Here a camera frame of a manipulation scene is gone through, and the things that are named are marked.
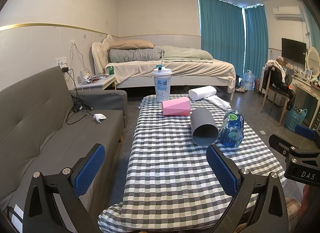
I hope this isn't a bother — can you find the pink faceted cup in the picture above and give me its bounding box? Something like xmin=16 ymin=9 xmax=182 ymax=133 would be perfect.
xmin=162 ymin=97 xmax=191 ymax=116

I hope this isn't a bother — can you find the teal laundry basket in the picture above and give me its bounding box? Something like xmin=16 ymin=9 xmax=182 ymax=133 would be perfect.
xmin=285 ymin=108 xmax=308 ymax=132

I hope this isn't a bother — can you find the white vanity desk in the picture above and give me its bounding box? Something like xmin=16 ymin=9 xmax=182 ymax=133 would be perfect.
xmin=291 ymin=76 xmax=319 ymax=128

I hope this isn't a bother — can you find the blue water bottle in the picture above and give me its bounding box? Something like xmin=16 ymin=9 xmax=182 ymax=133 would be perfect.
xmin=219 ymin=109 xmax=244 ymax=148

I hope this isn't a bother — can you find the wooden chair with clothes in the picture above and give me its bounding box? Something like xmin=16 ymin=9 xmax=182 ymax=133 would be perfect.
xmin=260 ymin=59 xmax=296 ymax=126

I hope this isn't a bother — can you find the oval vanity mirror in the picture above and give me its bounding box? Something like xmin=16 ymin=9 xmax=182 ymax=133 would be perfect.
xmin=306 ymin=46 xmax=320 ymax=78

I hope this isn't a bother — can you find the large water jug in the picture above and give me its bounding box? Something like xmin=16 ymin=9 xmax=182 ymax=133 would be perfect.
xmin=242 ymin=70 xmax=255 ymax=91

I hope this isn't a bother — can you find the white folded cloth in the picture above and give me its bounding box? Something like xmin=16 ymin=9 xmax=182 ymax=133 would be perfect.
xmin=205 ymin=95 xmax=231 ymax=111

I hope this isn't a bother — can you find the black television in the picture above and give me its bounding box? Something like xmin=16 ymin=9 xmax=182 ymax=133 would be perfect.
xmin=281 ymin=38 xmax=307 ymax=65

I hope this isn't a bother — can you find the grey sofa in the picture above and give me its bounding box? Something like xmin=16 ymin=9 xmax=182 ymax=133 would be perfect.
xmin=1 ymin=67 xmax=127 ymax=217

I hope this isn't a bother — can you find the checkered tablecloth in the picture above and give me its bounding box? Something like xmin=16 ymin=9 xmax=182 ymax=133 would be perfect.
xmin=98 ymin=95 xmax=286 ymax=232

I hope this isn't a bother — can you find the white rolled towel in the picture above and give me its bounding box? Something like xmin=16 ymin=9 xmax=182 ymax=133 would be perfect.
xmin=188 ymin=85 xmax=217 ymax=101

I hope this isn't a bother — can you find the teal curtain right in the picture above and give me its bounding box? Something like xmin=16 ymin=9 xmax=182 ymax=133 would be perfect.
xmin=245 ymin=5 xmax=268 ymax=78

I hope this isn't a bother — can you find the teal curtain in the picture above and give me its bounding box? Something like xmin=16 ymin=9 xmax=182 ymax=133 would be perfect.
xmin=199 ymin=0 xmax=245 ymax=76
xmin=245 ymin=5 xmax=268 ymax=78

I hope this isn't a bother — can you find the white air conditioner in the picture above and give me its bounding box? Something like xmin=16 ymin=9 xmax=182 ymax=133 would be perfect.
xmin=272 ymin=6 xmax=304 ymax=22

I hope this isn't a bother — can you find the teal curtain left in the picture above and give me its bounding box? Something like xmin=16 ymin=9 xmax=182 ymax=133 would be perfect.
xmin=199 ymin=0 xmax=245 ymax=76

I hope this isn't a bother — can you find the white patterned tumbler with lid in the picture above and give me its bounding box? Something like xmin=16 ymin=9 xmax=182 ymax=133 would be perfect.
xmin=152 ymin=65 xmax=172 ymax=102

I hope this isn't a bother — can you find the green blanket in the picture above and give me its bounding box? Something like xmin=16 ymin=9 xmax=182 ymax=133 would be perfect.
xmin=160 ymin=45 xmax=213 ymax=61

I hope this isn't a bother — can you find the white bedside table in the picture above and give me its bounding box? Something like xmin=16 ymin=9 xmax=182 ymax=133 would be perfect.
xmin=75 ymin=74 xmax=117 ymax=90

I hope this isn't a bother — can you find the green soda can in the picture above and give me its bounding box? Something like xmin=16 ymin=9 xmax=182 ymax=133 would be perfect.
xmin=108 ymin=66 xmax=114 ymax=75

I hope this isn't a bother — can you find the bed with beige sheet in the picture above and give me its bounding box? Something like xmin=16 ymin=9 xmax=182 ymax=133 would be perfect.
xmin=91 ymin=35 xmax=236 ymax=100

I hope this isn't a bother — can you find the checkered pillow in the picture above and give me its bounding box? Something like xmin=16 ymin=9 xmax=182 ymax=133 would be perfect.
xmin=108 ymin=46 xmax=164 ymax=63

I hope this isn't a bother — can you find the beige pillow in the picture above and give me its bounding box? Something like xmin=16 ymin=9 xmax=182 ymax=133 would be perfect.
xmin=110 ymin=39 xmax=155 ymax=50

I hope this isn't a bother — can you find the black charger cable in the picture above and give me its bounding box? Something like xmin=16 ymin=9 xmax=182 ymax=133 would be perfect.
xmin=61 ymin=66 xmax=94 ymax=125

